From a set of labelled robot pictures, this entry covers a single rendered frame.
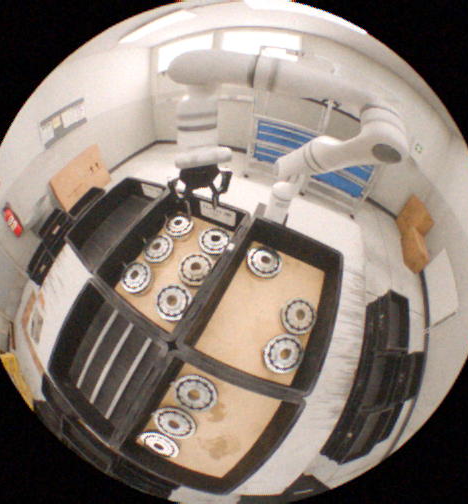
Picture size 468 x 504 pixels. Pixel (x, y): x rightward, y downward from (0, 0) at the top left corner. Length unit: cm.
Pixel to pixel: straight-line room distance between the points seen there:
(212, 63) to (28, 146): 300
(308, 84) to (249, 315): 49
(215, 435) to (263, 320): 36
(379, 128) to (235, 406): 59
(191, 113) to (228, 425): 63
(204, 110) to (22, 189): 300
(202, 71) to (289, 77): 11
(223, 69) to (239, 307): 49
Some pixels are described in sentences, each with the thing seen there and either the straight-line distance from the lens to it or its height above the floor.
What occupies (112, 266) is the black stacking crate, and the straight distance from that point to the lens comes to 53.
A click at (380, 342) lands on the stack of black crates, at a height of 51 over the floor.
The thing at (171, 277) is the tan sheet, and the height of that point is 83.
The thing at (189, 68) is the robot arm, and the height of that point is 131.
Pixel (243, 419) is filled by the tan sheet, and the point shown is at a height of 83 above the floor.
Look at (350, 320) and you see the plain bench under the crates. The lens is 76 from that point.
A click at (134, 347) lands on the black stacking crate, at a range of 50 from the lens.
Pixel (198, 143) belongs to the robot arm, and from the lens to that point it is 29.
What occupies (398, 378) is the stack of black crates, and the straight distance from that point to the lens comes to 151.
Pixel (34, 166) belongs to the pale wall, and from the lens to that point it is 312.
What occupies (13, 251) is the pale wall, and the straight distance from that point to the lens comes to 331.
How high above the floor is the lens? 126
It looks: 55 degrees down
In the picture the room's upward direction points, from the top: 6 degrees clockwise
